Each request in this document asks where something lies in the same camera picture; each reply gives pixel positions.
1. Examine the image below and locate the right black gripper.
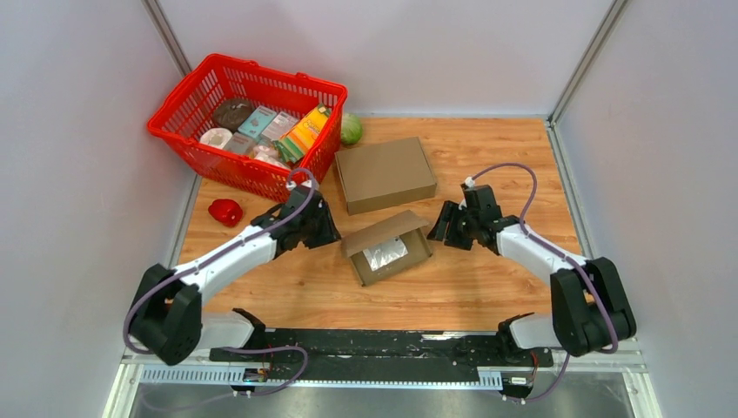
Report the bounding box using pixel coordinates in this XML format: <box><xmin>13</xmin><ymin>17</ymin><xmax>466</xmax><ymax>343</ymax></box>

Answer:
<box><xmin>426</xmin><ymin>201</ymin><xmax>478</xmax><ymax>252</ymax></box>

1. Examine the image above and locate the small cardboard sheet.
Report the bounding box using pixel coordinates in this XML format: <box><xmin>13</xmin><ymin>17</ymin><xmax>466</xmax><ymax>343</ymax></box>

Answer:
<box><xmin>340</xmin><ymin>210</ymin><xmax>433</xmax><ymax>287</ymax></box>

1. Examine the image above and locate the clear plastic packet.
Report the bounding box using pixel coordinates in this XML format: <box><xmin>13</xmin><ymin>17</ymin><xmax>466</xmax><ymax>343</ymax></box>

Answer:
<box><xmin>362</xmin><ymin>236</ymin><xmax>409</xmax><ymax>272</ymax></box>

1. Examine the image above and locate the large brown cardboard box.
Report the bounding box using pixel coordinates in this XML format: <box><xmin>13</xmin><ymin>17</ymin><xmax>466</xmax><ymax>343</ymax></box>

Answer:
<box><xmin>335</xmin><ymin>137</ymin><xmax>438</xmax><ymax>215</ymax></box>

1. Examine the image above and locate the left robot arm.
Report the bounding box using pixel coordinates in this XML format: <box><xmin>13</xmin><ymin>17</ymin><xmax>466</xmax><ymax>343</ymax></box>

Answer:
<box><xmin>123</xmin><ymin>185</ymin><xmax>341</xmax><ymax>366</ymax></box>

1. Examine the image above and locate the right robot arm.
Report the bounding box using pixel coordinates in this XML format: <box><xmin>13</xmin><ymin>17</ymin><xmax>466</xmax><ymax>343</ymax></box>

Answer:
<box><xmin>427</xmin><ymin>185</ymin><xmax>637</xmax><ymax>365</ymax></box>

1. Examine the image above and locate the grey small box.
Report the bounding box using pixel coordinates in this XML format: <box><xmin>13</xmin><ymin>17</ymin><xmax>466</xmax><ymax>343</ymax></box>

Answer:
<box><xmin>258</xmin><ymin>111</ymin><xmax>299</xmax><ymax>143</ymax></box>

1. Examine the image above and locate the grey pink box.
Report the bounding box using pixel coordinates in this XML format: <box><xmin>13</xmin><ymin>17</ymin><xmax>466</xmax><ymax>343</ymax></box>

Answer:
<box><xmin>224</xmin><ymin>132</ymin><xmax>258</xmax><ymax>156</ymax></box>

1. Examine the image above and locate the teal small box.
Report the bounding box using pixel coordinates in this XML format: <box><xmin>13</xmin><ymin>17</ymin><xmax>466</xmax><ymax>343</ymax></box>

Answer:
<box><xmin>237</xmin><ymin>105</ymin><xmax>278</xmax><ymax>140</ymax></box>

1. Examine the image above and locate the green carton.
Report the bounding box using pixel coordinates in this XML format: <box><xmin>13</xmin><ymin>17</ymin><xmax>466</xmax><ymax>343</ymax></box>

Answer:
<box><xmin>273</xmin><ymin>139</ymin><xmax>304</xmax><ymax>164</ymax></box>

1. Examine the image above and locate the yellow orange juice carton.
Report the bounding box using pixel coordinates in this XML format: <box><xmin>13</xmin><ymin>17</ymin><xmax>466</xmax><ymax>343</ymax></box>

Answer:
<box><xmin>282</xmin><ymin>104</ymin><xmax>332</xmax><ymax>156</ymax></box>

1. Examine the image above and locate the red bell pepper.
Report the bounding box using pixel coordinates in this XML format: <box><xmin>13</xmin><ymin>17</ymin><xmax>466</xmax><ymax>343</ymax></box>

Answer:
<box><xmin>208</xmin><ymin>199</ymin><xmax>244</xmax><ymax>227</ymax></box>

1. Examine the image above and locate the pink white packet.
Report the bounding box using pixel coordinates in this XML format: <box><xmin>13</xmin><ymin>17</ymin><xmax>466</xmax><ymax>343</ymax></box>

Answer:
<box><xmin>249</xmin><ymin>145</ymin><xmax>290</xmax><ymax>170</ymax></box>

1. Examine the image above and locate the green cabbage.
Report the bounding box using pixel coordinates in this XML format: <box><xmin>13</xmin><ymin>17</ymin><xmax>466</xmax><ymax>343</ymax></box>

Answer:
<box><xmin>340</xmin><ymin>113</ymin><xmax>364</xmax><ymax>146</ymax></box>

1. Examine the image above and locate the white round roll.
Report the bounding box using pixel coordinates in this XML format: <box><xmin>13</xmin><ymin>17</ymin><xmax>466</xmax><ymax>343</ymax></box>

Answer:
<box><xmin>199</xmin><ymin>127</ymin><xmax>233</xmax><ymax>150</ymax></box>

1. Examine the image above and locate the red plastic shopping basket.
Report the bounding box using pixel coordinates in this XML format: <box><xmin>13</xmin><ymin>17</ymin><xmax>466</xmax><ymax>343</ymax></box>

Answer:
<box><xmin>147</xmin><ymin>53</ymin><xmax>348</xmax><ymax>202</ymax></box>

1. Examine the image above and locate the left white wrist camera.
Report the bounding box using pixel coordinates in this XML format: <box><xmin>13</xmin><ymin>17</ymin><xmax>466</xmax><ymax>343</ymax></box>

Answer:
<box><xmin>285</xmin><ymin>179</ymin><xmax>319</xmax><ymax>195</ymax></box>

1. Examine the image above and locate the aluminium frame post left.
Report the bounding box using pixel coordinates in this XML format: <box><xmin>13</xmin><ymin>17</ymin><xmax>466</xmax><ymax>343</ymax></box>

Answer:
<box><xmin>142</xmin><ymin>0</ymin><xmax>192</xmax><ymax>77</ymax></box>

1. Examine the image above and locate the aluminium frame post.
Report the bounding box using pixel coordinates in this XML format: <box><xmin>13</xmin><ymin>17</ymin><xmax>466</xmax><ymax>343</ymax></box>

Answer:
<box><xmin>547</xmin><ymin>0</ymin><xmax>630</xmax><ymax>128</ymax></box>
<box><xmin>142</xmin><ymin>0</ymin><xmax>192</xmax><ymax>77</ymax></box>

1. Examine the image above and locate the aluminium frame post right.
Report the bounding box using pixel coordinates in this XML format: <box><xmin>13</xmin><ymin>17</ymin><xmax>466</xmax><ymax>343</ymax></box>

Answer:
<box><xmin>547</xmin><ymin>0</ymin><xmax>630</xmax><ymax>128</ymax></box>

